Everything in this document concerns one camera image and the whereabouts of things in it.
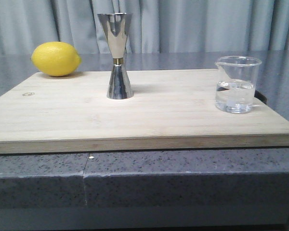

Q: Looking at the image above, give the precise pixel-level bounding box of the steel double jigger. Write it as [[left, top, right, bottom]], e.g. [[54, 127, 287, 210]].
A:
[[98, 13, 133, 100]]

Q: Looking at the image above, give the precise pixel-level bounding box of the clear glass beaker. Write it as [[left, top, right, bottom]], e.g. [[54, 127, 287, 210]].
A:
[[215, 56, 262, 114]]

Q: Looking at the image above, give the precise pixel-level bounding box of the light wooden cutting board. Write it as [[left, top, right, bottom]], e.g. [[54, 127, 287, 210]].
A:
[[0, 69, 289, 154]]

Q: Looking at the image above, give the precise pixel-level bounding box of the yellow lemon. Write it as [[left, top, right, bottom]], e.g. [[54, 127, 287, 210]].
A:
[[31, 41, 81, 77]]

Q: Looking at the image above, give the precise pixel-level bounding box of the grey curtain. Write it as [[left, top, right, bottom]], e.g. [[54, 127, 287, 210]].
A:
[[0, 0, 289, 55]]

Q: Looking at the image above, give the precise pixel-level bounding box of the black board handle strap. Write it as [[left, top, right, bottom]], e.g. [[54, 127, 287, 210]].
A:
[[254, 90, 268, 104]]

